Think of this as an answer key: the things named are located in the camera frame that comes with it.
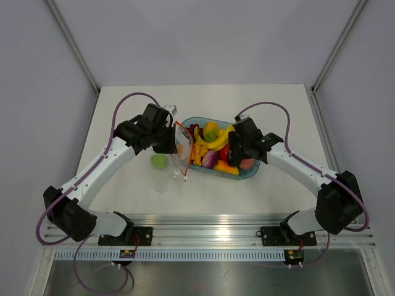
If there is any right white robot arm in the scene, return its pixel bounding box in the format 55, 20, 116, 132
228, 117, 363, 245

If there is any purple onion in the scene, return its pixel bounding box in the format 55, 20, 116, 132
201, 150, 218, 168

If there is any left small circuit board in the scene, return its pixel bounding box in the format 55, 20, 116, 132
119, 250, 136, 258

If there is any green round vegetable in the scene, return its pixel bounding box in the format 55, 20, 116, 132
150, 154, 168, 170

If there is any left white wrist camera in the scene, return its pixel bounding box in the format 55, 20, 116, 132
164, 105, 177, 117

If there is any yellow banana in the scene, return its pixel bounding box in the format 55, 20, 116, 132
194, 125, 234, 151

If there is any right aluminium frame post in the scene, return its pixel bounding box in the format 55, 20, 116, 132
311, 0, 370, 95

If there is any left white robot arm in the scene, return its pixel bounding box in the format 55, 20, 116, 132
43, 104, 177, 245

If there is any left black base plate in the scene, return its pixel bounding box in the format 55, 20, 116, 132
98, 226, 153, 247

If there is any white slotted cable duct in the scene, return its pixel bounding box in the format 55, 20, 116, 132
54, 249, 285, 261

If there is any aluminium mounting rail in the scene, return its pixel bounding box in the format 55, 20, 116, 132
41, 214, 376, 249

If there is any aluminium frame post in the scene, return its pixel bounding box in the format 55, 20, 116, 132
311, 0, 370, 95
43, 0, 101, 97

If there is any teal plastic food tray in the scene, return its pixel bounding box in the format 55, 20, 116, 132
181, 117, 259, 179

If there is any small circuit board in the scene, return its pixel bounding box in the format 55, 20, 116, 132
119, 250, 136, 258
284, 249, 305, 264

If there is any red apple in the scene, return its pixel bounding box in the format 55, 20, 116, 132
218, 144, 230, 162

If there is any clear orange zip top bag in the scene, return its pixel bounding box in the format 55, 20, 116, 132
151, 120, 196, 195

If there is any purple grape bunch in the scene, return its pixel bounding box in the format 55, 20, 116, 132
186, 123, 200, 137

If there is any yellow ginger root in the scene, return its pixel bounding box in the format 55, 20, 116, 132
191, 141, 209, 167

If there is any right small circuit board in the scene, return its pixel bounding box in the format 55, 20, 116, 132
284, 249, 305, 264

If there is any yellow green mango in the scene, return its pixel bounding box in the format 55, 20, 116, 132
202, 121, 219, 142

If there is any pink peach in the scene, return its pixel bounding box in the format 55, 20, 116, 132
239, 158, 256, 171

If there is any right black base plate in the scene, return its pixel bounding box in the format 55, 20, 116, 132
256, 226, 317, 247

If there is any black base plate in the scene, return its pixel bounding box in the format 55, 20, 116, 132
256, 226, 317, 247
98, 226, 153, 247

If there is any left aluminium frame post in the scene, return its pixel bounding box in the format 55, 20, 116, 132
43, 0, 101, 97

